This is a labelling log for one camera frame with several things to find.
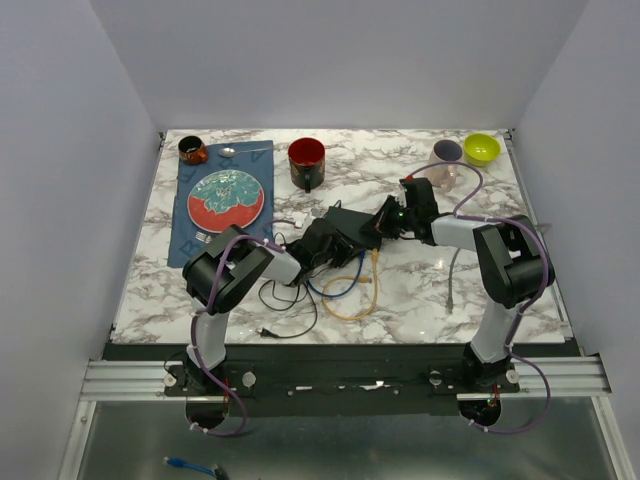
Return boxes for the black mounting base plate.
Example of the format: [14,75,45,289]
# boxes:
[99,344,583,426]

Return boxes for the blue placemat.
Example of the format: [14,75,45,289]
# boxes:
[167,140,274,269]

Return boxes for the grey ethernet cable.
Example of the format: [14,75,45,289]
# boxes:
[446,222,554,314]

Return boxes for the lime green bowl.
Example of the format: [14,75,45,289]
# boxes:
[463,133,501,167]

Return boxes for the black power cord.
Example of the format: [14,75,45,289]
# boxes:
[257,199,344,341]

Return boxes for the red and teal plate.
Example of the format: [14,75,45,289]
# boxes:
[186,170,266,234]

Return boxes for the blue ethernet cable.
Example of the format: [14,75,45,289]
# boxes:
[307,247,369,300]

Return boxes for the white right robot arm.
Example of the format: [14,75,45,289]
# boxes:
[360,177,555,392]

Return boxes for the black network switch box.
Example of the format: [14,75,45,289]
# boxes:
[324,206,382,250]

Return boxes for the silver fork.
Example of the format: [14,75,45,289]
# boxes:
[195,231,211,243]

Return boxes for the silver spoon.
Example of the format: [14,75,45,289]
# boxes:
[218,146,273,158]

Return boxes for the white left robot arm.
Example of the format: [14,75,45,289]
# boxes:
[183,218,364,395]

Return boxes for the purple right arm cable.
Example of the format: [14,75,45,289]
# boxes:
[404,162,554,436]

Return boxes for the black mug red inside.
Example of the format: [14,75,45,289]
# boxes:
[287,137,326,193]

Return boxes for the aluminium rail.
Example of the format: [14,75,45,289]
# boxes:
[80,357,611,402]

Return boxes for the pink mug purple inside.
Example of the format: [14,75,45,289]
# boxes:
[423,139,463,192]

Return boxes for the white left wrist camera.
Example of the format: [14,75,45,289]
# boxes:
[293,210,323,229]

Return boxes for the small brown cup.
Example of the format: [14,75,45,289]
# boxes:
[178,135,208,165]

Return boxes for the yellow ethernet cable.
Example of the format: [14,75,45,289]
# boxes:
[321,249,381,322]

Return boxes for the blue cable on floor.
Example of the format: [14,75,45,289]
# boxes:
[164,455,226,479]

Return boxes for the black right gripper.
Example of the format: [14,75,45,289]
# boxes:
[360,195,416,241]

